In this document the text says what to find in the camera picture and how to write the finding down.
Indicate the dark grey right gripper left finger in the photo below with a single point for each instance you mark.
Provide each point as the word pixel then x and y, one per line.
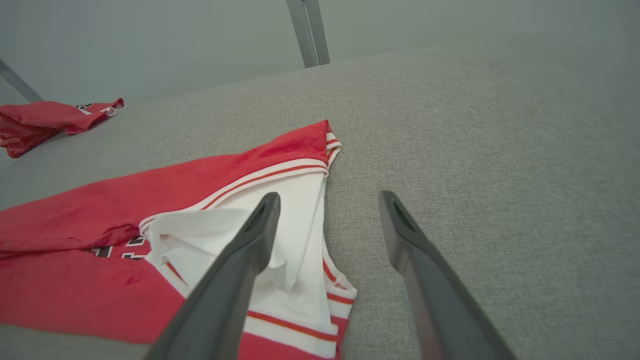
pixel 220 300

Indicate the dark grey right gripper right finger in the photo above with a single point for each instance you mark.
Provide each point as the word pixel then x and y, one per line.
pixel 440 300

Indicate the grey fabric sofa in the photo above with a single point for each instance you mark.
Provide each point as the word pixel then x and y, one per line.
pixel 475 150

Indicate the red white basketball jersey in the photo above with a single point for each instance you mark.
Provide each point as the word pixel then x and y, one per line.
pixel 100 210

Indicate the grey metal post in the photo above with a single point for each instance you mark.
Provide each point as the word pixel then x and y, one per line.
pixel 309 30

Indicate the red white basketball shorts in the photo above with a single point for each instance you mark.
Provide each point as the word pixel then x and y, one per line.
pixel 40 120

